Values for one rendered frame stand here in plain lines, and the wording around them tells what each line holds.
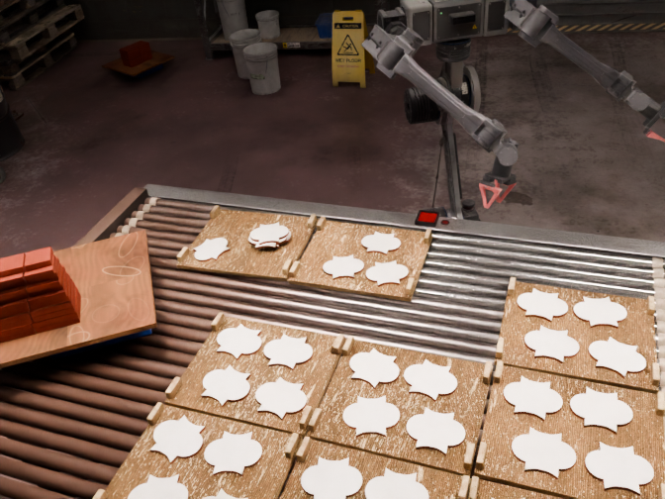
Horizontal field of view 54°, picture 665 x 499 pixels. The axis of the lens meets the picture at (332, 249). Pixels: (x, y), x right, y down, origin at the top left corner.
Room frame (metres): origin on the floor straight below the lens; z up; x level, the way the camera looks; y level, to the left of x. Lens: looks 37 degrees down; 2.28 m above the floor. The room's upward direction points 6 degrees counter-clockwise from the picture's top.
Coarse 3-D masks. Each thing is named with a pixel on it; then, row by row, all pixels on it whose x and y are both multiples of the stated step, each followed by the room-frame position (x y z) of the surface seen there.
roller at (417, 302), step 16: (208, 272) 1.77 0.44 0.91; (304, 288) 1.63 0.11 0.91; (320, 288) 1.61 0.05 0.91; (400, 304) 1.50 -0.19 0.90; (416, 304) 1.48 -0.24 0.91; (432, 304) 1.47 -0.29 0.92; (448, 304) 1.46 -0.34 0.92; (464, 304) 1.45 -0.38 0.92; (496, 320) 1.39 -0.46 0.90; (656, 336) 1.24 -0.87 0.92
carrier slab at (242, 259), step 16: (208, 224) 2.03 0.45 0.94; (224, 224) 2.01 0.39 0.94; (240, 224) 2.00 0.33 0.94; (256, 224) 1.99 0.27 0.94; (288, 224) 1.97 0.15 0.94; (304, 224) 1.95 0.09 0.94; (240, 240) 1.90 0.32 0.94; (304, 240) 1.86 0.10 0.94; (192, 256) 1.83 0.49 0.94; (224, 256) 1.81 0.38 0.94; (240, 256) 1.80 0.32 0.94; (256, 256) 1.79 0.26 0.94; (272, 256) 1.78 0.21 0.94; (288, 256) 1.77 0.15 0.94; (224, 272) 1.73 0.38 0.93; (240, 272) 1.71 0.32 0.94; (256, 272) 1.70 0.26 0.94; (272, 272) 1.69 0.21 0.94
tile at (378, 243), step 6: (378, 234) 1.83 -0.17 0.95; (384, 234) 1.82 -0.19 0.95; (390, 234) 1.82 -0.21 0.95; (366, 240) 1.80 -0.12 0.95; (372, 240) 1.80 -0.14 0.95; (378, 240) 1.79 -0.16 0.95; (384, 240) 1.79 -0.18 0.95; (390, 240) 1.78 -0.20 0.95; (396, 240) 1.78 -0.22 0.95; (366, 246) 1.77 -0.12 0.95; (372, 246) 1.76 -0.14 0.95; (378, 246) 1.76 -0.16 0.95; (384, 246) 1.76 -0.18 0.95; (390, 246) 1.75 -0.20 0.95; (396, 246) 1.75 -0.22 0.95; (378, 252) 1.73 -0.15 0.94; (384, 252) 1.72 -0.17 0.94
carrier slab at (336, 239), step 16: (336, 224) 1.93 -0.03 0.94; (352, 224) 1.92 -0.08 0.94; (320, 240) 1.85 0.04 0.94; (336, 240) 1.83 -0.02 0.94; (352, 240) 1.82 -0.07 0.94; (400, 240) 1.79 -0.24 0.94; (416, 240) 1.78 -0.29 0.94; (304, 256) 1.76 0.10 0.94; (320, 256) 1.75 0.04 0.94; (368, 256) 1.72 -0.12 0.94; (384, 256) 1.71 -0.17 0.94; (400, 256) 1.70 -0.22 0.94; (416, 256) 1.69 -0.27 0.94; (304, 272) 1.67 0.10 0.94; (320, 272) 1.66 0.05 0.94; (416, 272) 1.61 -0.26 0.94; (336, 288) 1.58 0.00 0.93; (352, 288) 1.57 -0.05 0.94; (368, 288) 1.56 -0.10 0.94; (384, 288) 1.55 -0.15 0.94; (400, 288) 1.54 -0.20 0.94
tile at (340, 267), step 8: (336, 256) 1.73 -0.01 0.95; (352, 256) 1.72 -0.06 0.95; (328, 264) 1.69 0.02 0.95; (336, 264) 1.68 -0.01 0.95; (344, 264) 1.68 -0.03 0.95; (352, 264) 1.67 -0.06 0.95; (360, 264) 1.67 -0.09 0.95; (328, 272) 1.65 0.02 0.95; (336, 272) 1.64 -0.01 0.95; (344, 272) 1.64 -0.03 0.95; (352, 272) 1.63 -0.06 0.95
